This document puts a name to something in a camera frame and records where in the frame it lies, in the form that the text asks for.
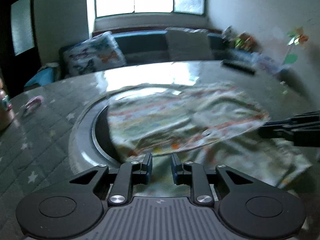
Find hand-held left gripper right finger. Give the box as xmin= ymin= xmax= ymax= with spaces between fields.
xmin=170 ymin=153 xmax=253 ymax=207

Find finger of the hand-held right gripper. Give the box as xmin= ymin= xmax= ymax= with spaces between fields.
xmin=257 ymin=126 xmax=320 ymax=147
xmin=265 ymin=111 xmax=320 ymax=130

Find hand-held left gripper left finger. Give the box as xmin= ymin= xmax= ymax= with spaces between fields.
xmin=69 ymin=152 xmax=153 ymax=207

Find pale patterned child's garment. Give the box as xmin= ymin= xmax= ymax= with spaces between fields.
xmin=107 ymin=82 xmax=313 ymax=189

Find clear plastic storage box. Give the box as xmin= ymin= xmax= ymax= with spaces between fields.
xmin=250 ymin=51 xmax=288 ymax=74

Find black remote control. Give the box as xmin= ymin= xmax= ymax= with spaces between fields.
xmin=221 ymin=59 xmax=257 ymax=75

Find orange plush toy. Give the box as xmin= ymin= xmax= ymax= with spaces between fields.
xmin=244 ymin=32 xmax=258 ymax=52

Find colourful paper pinwheel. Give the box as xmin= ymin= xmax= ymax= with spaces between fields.
xmin=282 ymin=27 xmax=309 ymax=65

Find plush toy with green vest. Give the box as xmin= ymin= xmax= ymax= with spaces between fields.
xmin=234 ymin=34 xmax=247 ymax=50

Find black and white plush toy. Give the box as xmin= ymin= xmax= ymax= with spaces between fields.
xmin=222 ymin=26 xmax=234 ymax=48

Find plain grey pillow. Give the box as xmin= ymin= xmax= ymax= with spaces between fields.
xmin=165 ymin=27 xmax=213 ymax=62

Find teal corner sofa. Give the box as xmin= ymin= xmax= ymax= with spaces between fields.
xmin=24 ymin=27 xmax=283 ymax=88

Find butterfly print pillow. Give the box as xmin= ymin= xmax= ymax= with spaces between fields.
xmin=62 ymin=31 xmax=127 ymax=77

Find small pink hair clip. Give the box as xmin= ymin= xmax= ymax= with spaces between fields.
xmin=21 ymin=95 xmax=43 ymax=117

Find blue cushion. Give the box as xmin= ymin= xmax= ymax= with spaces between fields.
xmin=24 ymin=67 xmax=54 ymax=87

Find pink cartoon face bottle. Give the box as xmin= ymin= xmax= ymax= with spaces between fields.
xmin=0 ymin=79 xmax=15 ymax=130

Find dark door with glass pane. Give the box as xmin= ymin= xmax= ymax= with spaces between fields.
xmin=0 ymin=0 xmax=42 ymax=98

